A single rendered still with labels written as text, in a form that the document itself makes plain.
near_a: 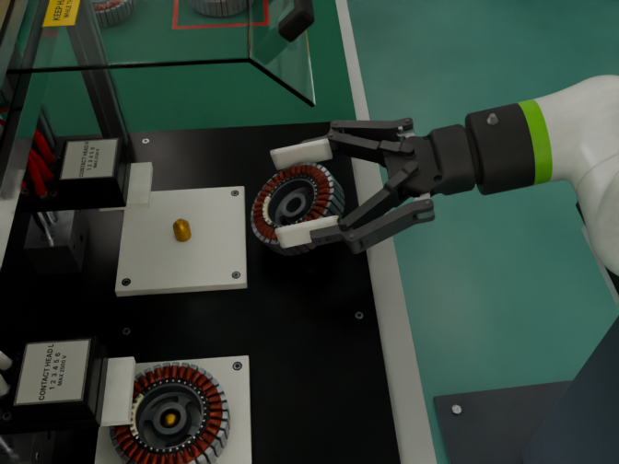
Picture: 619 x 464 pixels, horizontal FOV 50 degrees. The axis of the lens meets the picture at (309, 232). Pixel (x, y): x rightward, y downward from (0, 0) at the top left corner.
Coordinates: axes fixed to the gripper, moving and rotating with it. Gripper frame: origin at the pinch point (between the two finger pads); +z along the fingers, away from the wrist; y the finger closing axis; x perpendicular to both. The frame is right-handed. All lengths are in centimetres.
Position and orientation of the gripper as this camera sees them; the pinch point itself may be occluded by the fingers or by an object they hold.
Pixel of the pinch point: (291, 194)
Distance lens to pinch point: 76.7
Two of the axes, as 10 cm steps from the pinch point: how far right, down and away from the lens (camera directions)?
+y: -0.8, -7.9, 6.1
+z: -9.7, 2.0, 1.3
